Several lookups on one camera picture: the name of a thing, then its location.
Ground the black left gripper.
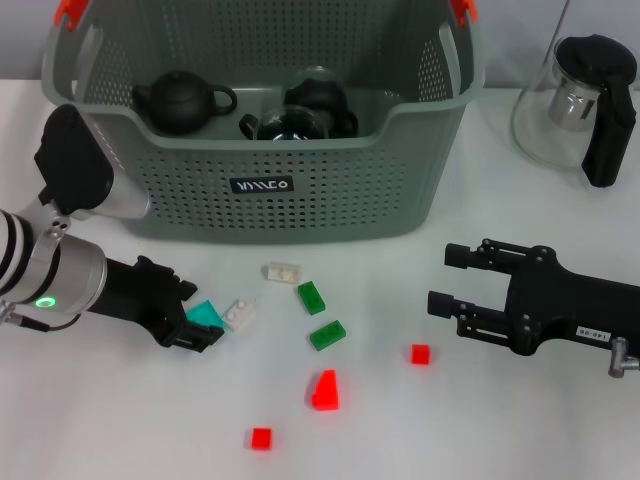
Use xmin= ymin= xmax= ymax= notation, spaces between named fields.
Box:
xmin=88 ymin=254 xmax=226 ymax=355

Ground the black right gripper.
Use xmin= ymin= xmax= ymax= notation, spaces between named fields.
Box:
xmin=427 ymin=238 xmax=640 ymax=358

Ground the teal square tile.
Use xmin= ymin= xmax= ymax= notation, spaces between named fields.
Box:
xmin=185 ymin=298 xmax=225 ymax=331

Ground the translucent white brick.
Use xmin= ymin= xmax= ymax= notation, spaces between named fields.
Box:
xmin=263 ymin=261 xmax=303 ymax=285
xmin=222 ymin=298 xmax=259 ymax=334

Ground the red slope block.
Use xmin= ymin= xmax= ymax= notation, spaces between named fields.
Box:
xmin=310 ymin=368 xmax=344 ymax=412

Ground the glass teacup with black holder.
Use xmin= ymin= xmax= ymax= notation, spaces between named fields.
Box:
xmin=238 ymin=103 xmax=335 ymax=142
xmin=283 ymin=64 xmax=360 ymax=139

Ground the silver right elbow connector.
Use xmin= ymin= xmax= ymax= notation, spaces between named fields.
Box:
xmin=607 ymin=337 xmax=640 ymax=377

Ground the grey perforated storage basket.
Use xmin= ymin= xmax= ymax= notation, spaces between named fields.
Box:
xmin=40 ymin=0 xmax=486 ymax=246

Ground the green building brick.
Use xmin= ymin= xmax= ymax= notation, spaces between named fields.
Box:
xmin=308 ymin=319 xmax=347 ymax=354
xmin=297 ymin=280 xmax=327 ymax=316

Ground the black clay teapot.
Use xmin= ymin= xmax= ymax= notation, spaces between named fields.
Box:
xmin=131 ymin=69 xmax=239 ymax=136

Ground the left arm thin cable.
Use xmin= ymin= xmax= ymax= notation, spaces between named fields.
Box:
xmin=9 ymin=312 xmax=84 ymax=333

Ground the glass teapot with black handle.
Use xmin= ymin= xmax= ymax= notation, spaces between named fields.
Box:
xmin=510 ymin=33 xmax=640 ymax=189

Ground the orange basket handle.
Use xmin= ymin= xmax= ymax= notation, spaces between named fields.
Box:
xmin=53 ymin=0 xmax=479 ymax=31

